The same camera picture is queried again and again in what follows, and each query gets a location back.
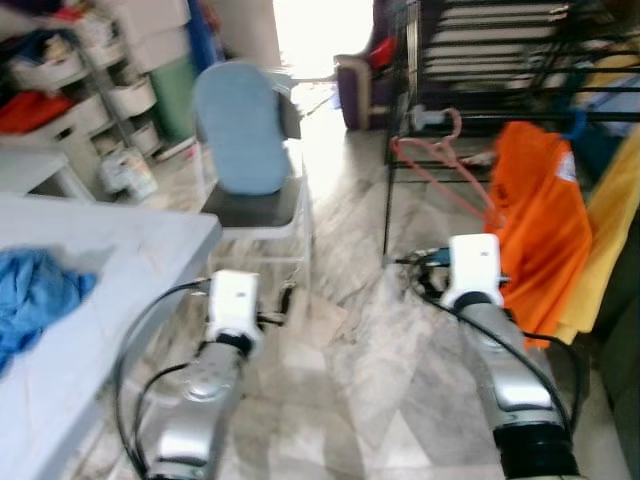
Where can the pink clothes hanger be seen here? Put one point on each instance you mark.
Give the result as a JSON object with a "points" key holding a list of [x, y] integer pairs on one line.
{"points": [[420, 145]]}

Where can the blue garment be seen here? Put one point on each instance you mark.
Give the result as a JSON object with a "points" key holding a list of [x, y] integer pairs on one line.
{"points": [[35, 295]]}

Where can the blue clothes hanger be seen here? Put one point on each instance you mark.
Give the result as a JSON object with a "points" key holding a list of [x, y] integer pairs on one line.
{"points": [[578, 120]]}

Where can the black metal drying rack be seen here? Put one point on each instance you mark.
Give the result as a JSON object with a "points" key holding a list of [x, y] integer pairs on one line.
{"points": [[387, 200]]}

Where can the white folding chair dark seat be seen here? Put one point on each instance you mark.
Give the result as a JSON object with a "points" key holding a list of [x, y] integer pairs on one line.
{"points": [[255, 210]]}

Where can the orange shirt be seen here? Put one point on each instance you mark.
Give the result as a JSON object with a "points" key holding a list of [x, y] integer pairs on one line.
{"points": [[540, 230]]}

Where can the large white plastic table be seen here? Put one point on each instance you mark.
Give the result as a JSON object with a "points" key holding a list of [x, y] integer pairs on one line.
{"points": [[100, 300]]}

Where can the yellow shirt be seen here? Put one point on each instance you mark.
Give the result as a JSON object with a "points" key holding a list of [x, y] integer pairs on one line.
{"points": [[605, 240]]}

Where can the blue chair cushion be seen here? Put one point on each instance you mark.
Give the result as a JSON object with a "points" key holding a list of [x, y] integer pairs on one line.
{"points": [[240, 125]]}

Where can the white diaper pack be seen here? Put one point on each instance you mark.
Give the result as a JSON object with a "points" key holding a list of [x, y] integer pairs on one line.
{"points": [[128, 175]]}

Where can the purple armchair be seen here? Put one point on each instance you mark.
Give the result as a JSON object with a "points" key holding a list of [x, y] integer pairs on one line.
{"points": [[355, 90]]}

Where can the green plastic bin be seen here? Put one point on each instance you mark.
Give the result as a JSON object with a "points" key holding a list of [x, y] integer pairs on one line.
{"points": [[172, 100]]}

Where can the metal shelf with white bins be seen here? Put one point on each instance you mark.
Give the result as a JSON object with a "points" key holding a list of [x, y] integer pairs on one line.
{"points": [[120, 95]]}

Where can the white plastic drawer unit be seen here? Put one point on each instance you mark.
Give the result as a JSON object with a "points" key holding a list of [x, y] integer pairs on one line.
{"points": [[85, 120]]}

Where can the blue hanging cloth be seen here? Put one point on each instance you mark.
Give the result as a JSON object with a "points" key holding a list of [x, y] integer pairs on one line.
{"points": [[203, 30]]}

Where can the small white side table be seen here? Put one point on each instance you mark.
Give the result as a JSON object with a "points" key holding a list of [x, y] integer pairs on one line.
{"points": [[30, 170]]}

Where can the red folded cloth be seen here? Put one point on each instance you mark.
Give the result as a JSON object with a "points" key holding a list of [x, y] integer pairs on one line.
{"points": [[30, 112]]}

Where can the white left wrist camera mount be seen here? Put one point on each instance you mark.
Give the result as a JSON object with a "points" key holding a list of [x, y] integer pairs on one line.
{"points": [[232, 300]]}

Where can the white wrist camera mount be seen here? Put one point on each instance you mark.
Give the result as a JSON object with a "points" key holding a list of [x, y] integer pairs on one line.
{"points": [[472, 265], [232, 300]]}

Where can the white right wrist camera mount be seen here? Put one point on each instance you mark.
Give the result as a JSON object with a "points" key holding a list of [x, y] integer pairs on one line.
{"points": [[472, 265]]}

